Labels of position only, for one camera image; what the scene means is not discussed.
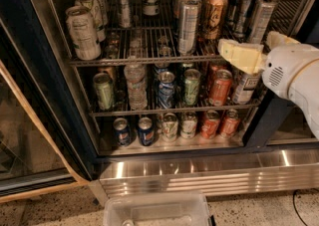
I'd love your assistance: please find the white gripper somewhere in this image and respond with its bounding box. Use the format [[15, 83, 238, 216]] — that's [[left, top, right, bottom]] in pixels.
[[217, 31, 319, 99]]

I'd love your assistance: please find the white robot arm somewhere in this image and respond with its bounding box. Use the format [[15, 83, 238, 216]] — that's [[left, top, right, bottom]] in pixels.
[[217, 31, 319, 138]]

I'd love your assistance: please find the orange can middle shelf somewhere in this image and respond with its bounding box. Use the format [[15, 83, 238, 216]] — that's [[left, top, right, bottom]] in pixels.
[[208, 69, 232, 107]]

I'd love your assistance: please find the orange lacroix can front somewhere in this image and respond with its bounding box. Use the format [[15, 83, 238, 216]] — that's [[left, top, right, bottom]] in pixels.
[[201, 0, 228, 40]]

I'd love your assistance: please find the green lacroix can middle shelf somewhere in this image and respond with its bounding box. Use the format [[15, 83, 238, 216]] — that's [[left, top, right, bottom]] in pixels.
[[183, 69, 200, 106]]

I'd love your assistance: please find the tall silver redbull can centre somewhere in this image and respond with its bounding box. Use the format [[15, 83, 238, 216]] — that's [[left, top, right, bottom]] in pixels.
[[177, 0, 201, 55]]

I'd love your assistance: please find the orange can bottom right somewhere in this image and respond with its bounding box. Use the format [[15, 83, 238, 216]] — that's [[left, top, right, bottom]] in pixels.
[[219, 110, 240, 138]]

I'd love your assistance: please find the orange can bottom left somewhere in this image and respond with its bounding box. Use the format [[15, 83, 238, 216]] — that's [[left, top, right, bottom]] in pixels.
[[200, 111, 220, 139]]

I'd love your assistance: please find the white can bottom centre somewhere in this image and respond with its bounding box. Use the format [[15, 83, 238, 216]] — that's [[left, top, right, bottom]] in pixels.
[[180, 112, 197, 139]]

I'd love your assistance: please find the blue can middle shelf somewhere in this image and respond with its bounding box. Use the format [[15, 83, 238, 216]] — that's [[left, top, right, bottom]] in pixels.
[[158, 71, 175, 109]]

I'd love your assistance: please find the white green can bottom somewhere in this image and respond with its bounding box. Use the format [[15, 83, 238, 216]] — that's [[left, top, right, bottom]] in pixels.
[[161, 113, 178, 142]]

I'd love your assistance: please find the white green can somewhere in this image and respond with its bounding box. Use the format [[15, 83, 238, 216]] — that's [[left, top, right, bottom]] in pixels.
[[161, 113, 178, 142], [75, 0, 106, 42]]

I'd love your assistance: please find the blue pepsi can right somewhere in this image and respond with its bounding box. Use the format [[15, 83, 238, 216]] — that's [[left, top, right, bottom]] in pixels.
[[138, 116, 155, 146]]

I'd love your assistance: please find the blue pepsi can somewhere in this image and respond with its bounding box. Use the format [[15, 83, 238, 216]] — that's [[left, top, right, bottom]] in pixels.
[[138, 116, 155, 146], [113, 117, 131, 146]]

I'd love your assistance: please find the green can middle shelf left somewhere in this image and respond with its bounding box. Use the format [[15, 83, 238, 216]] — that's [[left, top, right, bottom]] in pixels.
[[93, 73, 114, 111]]

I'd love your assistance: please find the blue pepsi can left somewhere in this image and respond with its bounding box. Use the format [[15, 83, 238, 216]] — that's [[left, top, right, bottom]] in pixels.
[[113, 117, 131, 146]]

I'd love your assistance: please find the white can front left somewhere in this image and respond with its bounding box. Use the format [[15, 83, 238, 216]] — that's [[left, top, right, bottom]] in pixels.
[[66, 6, 101, 61]]

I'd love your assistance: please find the open glass fridge door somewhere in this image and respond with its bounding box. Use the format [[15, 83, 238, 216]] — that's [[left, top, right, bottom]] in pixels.
[[0, 0, 97, 202]]

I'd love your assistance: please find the dark bottle white label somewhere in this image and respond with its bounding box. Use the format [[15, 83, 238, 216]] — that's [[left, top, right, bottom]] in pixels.
[[231, 69, 261, 105]]

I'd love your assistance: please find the clear water bottle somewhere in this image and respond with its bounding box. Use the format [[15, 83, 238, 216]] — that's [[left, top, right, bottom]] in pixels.
[[124, 65, 148, 111]]

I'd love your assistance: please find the clear plastic bin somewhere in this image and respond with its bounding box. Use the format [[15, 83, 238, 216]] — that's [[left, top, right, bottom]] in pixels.
[[103, 191, 212, 226]]

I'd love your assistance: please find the middle wire shelf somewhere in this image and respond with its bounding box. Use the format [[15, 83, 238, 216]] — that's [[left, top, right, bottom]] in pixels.
[[88, 64, 267, 118]]

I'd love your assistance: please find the wire shelf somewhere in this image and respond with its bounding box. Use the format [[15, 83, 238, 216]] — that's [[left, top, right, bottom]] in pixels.
[[88, 64, 267, 118], [70, 0, 301, 68]]

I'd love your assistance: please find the top wire shelf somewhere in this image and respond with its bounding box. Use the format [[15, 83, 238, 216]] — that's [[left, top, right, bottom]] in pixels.
[[70, 0, 301, 68]]

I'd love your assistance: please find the black cable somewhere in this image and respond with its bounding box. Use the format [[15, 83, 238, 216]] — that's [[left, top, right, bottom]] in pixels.
[[292, 188, 319, 226]]

